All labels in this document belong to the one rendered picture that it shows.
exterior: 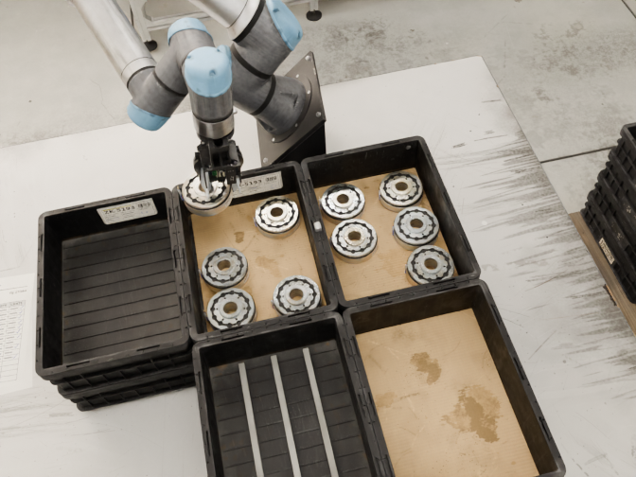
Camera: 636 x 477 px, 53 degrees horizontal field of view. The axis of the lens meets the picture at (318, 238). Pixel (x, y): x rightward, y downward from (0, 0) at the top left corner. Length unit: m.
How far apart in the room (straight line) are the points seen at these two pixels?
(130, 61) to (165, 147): 0.64
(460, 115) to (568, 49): 1.47
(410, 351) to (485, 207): 0.53
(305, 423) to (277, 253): 0.40
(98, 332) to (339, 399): 0.54
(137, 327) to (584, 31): 2.63
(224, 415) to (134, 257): 0.44
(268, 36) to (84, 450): 0.98
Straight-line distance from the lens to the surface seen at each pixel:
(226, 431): 1.31
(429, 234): 1.46
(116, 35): 1.34
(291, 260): 1.45
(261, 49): 1.50
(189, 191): 1.37
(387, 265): 1.44
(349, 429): 1.29
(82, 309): 1.51
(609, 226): 2.33
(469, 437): 1.30
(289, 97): 1.60
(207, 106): 1.13
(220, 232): 1.52
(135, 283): 1.50
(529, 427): 1.28
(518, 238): 1.68
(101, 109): 3.13
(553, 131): 2.93
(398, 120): 1.89
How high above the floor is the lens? 2.07
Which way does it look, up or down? 57 degrees down
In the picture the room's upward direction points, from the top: 5 degrees counter-clockwise
